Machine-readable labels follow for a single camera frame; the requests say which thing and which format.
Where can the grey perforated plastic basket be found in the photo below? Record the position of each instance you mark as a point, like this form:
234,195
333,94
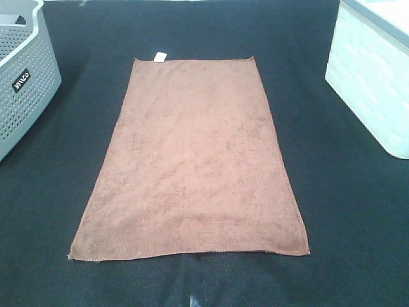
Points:
30,75

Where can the black fabric table cover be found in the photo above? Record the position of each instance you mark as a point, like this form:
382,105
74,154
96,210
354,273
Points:
353,195

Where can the brown microfiber towel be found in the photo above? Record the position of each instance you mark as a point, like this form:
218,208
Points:
193,166

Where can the white woven-pattern plastic bin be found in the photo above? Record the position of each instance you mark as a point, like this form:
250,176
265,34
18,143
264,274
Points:
368,68

